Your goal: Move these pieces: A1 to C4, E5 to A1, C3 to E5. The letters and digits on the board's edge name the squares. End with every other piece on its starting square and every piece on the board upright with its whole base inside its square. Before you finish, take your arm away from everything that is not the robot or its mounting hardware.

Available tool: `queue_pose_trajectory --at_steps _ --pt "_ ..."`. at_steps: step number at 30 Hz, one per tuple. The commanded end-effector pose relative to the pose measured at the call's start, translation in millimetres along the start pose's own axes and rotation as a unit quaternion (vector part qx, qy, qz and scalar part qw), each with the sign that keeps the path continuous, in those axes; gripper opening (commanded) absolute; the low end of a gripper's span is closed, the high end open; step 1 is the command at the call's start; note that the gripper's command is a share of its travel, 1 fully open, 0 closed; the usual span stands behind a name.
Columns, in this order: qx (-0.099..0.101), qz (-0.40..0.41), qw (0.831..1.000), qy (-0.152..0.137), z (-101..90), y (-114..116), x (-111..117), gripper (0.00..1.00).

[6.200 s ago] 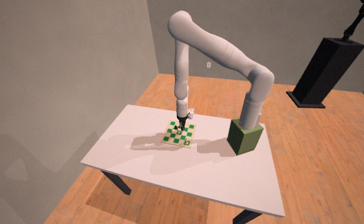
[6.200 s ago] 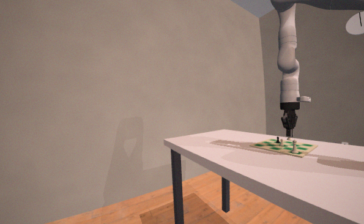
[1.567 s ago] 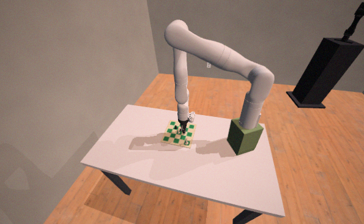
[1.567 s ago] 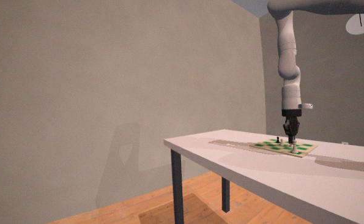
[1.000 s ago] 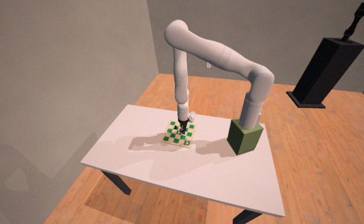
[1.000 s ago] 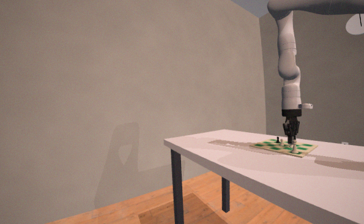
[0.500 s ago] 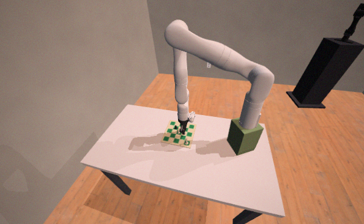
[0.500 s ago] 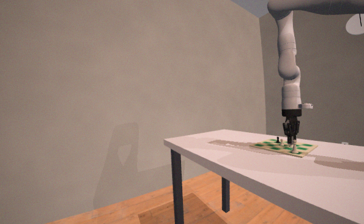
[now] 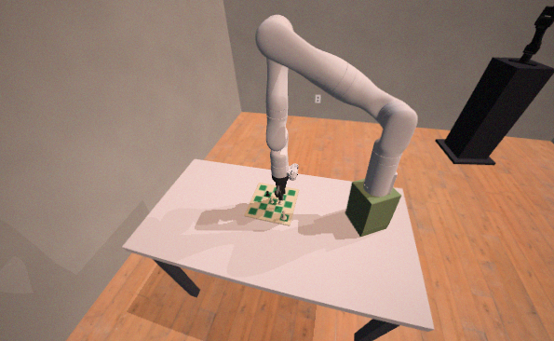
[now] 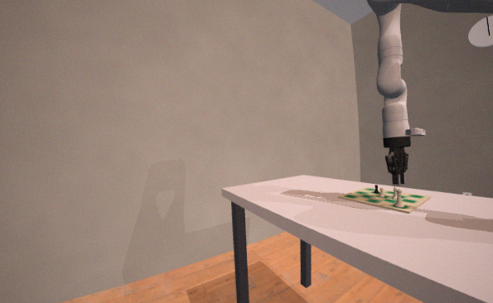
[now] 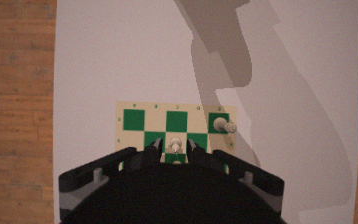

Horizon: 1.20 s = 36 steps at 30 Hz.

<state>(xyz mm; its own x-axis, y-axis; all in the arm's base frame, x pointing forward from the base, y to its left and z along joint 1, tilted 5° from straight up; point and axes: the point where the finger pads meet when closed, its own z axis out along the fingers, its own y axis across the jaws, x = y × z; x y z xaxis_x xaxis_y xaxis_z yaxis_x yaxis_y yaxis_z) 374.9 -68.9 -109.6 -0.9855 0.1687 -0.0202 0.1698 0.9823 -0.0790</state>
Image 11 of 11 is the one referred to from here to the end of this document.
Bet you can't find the green and cream chessboard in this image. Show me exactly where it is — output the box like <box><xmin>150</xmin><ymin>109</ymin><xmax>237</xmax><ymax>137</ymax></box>
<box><xmin>114</xmin><ymin>101</ymin><xmax>237</xmax><ymax>163</ymax></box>

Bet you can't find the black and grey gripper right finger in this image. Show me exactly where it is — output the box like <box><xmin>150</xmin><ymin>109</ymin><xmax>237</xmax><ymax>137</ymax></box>
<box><xmin>186</xmin><ymin>139</ymin><xmax>285</xmax><ymax>217</ymax></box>

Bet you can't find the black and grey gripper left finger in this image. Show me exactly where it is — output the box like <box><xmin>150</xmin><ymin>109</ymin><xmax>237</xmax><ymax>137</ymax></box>
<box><xmin>58</xmin><ymin>138</ymin><xmax>163</xmax><ymax>221</ymax></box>

